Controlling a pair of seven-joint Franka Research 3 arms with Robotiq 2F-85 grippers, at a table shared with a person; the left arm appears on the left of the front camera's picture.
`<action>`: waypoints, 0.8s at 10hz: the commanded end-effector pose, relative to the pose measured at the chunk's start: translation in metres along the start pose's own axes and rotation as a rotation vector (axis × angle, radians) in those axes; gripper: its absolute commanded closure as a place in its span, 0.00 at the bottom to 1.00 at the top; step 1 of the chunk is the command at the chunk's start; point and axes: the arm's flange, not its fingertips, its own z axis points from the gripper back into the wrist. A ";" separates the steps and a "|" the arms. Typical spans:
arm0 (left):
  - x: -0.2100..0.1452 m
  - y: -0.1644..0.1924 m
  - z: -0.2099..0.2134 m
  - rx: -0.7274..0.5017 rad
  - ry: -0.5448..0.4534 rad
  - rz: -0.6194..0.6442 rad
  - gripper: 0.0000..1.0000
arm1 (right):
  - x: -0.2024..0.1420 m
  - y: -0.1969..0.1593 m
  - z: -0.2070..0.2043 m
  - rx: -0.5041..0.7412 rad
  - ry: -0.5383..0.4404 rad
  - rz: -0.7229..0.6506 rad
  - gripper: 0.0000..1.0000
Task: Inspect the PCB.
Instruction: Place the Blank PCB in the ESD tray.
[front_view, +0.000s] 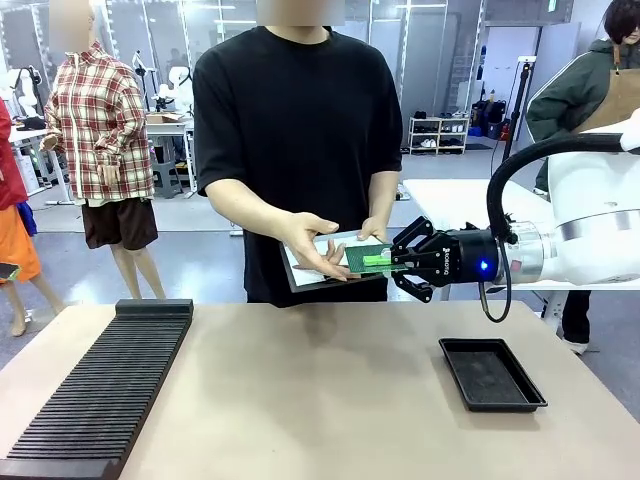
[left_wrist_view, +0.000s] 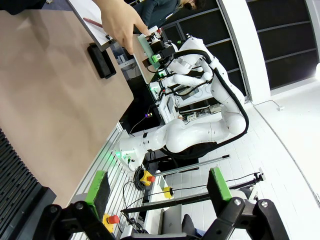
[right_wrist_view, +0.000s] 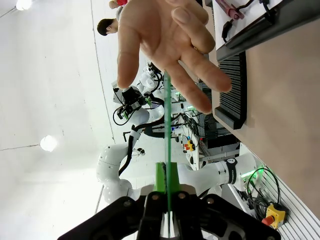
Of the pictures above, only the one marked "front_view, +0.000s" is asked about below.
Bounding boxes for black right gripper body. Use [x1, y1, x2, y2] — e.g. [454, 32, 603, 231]
[424, 228, 502, 288]

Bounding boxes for green PCB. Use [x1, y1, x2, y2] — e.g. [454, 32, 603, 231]
[344, 242, 396, 276]

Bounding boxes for person's right forearm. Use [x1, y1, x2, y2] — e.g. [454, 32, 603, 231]
[205, 178, 302, 247]

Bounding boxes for person's left forearm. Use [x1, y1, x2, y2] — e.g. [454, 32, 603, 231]
[368, 168, 398, 224]

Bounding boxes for black slotted PCB rack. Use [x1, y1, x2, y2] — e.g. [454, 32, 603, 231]
[0, 298, 195, 480]

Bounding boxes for person's left hand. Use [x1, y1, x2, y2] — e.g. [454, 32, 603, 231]
[357, 215, 390, 245]

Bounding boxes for person's right hand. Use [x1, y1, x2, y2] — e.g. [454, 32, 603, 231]
[281, 211, 347, 282]

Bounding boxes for white table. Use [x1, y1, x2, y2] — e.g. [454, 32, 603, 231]
[401, 178, 640, 321]

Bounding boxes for mannequin in red top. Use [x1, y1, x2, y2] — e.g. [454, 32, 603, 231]
[0, 98, 68, 338]

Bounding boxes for white shoe rack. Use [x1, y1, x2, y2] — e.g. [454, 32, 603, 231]
[408, 115, 472, 156]

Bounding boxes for black plastic tray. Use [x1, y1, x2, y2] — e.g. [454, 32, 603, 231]
[438, 337, 549, 413]

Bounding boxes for black bags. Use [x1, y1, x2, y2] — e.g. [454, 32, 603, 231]
[471, 98, 506, 140]

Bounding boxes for black tripod pole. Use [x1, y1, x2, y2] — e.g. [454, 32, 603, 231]
[496, 55, 537, 171]

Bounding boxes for mannequin in plaid shirt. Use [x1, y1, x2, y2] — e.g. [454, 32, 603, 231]
[39, 0, 167, 301]

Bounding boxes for person's black t-shirt torso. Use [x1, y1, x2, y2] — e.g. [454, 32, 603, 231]
[191, 25, 404, 304]

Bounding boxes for grey step stool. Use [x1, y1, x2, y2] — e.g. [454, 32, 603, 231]
[151, 160, 184, 201]

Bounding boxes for person in brown apron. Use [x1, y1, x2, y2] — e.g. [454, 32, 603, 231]
[525, 0, 640, 356]

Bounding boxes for white desk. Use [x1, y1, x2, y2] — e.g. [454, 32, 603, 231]
[143, 116, 197, 200]

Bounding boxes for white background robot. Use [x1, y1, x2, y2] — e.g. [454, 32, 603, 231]
[166, 64, 197, 109]

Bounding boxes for thin black right gripper cable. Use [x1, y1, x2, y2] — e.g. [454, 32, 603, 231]
[478, 238, 513, 324]

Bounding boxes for thick black arm hose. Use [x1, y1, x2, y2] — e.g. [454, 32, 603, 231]
[486, 131, 629, 242]

